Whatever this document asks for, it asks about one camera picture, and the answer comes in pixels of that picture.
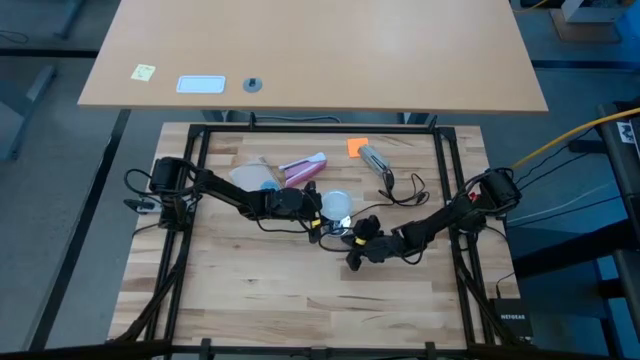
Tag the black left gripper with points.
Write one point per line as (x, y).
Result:
(290, 204)

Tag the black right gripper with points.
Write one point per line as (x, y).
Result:
(381, 246)

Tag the white reflector lightbulb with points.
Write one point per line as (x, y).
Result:
(337, 204)

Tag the chrome lamp base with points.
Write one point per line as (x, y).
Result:
(344, 226)

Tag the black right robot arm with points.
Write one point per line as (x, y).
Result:
(450, 215)

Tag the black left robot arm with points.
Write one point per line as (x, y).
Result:
(225, 189)

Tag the blue round disc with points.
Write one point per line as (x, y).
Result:
(270, 185)

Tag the orange sticky note pad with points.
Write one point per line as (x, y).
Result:
(358, 147)

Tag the light wood desk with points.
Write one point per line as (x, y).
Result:
(325, 50)

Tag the white rectangular tray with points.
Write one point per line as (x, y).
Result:
(201, 84)

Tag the yellow sticky note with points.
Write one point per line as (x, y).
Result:
(143, 72)

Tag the white sticker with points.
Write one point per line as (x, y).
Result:
(626, 132)

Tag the brown board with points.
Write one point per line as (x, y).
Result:
(585, 32)

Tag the grey desk leg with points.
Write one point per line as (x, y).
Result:
(20, 110)

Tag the grey box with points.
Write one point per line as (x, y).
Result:
(595, 10)

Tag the black metal table frame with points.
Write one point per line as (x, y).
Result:
(320, 129)

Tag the black Netgear network switch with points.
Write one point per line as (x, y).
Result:
(512, 317)

